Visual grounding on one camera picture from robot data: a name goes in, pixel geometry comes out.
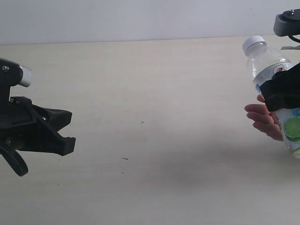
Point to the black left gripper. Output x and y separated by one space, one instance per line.
20 130

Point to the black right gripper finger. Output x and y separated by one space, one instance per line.
283 90

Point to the lime label drink bottle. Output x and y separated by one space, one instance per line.
262 63

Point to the person's open hand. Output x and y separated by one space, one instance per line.
264 120

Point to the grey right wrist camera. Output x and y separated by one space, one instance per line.
287 23

